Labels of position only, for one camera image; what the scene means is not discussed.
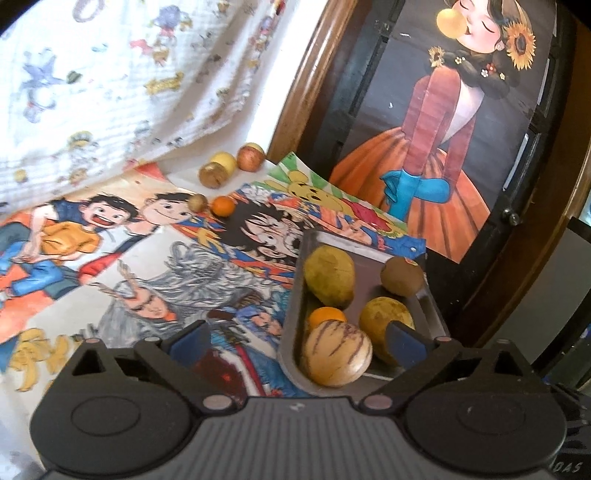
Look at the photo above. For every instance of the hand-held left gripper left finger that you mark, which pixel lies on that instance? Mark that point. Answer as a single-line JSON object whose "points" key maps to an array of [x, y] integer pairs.
{"points": [[187, 344]]}

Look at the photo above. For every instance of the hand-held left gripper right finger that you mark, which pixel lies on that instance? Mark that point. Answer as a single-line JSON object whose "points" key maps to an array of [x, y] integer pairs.
{"points": [[406, 344]]}

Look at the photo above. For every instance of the brownish green pear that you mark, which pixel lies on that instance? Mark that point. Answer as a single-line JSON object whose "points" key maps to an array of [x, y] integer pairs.
{"points": [[378, 318]]}

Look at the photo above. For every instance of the brown kiwi with sticker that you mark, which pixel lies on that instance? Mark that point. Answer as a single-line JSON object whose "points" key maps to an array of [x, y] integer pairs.
{"points": [[401, 275]]}

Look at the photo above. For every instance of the striped pepino melon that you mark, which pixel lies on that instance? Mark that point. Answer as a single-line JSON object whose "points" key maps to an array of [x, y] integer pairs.
{"points": [[334, 353]]}

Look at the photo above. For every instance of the orange mandarin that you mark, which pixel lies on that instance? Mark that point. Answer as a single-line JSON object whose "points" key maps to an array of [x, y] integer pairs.
{"points": [[325, 316]]}

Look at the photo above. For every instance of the large green pear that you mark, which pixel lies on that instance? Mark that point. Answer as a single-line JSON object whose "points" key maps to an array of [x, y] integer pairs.
{"points": [[330, 277]]}

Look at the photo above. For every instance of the metal tray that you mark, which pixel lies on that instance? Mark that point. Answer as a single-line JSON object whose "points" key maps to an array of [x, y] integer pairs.
{"points": [[295, 323]]}

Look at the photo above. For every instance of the small brown longan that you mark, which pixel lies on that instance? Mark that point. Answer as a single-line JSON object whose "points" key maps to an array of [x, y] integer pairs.
{"points": [[199, 202]]}

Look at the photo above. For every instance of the small orange kumquat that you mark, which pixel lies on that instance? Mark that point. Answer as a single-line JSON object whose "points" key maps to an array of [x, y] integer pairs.
{"points": [[223, 206]]}

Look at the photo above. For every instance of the plain brown kiwi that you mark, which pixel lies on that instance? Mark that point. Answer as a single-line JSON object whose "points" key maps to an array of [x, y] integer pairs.
{"points": [[211, 175]]}

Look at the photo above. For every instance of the yellow round fruit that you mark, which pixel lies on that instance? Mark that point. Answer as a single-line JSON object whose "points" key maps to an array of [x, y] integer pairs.
{"points": [[226, 160]]}

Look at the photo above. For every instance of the cartoon posters on table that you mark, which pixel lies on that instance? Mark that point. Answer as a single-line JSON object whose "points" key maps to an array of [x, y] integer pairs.
{"points": [[152, 295]]}

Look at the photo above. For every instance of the cartoon boys drawing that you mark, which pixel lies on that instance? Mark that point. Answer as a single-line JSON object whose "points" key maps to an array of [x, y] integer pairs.
{"points": [[69, 240]]}

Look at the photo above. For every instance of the door knob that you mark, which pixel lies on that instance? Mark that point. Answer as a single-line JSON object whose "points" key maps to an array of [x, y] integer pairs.
{"points": [[510, 215]]}

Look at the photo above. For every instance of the yellow bear drawing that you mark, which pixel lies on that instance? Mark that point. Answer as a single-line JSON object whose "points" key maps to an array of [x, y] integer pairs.
{"points": [[304, 184]]}

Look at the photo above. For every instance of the small red apple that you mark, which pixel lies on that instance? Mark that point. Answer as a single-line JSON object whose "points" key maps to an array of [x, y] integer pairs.
{"points": [[250, 157]]}

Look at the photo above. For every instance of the dark door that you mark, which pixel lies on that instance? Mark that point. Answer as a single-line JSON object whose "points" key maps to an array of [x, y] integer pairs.
{"points": [[369, 92]]}

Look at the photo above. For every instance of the printed blanket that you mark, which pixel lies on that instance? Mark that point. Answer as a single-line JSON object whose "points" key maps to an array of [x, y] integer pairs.
{"points": [[115, 92]]}

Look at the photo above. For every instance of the wall poster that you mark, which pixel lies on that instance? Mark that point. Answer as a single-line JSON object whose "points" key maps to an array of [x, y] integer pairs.
{"points": [[443, 138]]}

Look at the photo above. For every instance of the wooden door frame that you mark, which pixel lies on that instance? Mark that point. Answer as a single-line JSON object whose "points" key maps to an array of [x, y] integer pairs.
{"points": [[304, 92]]}

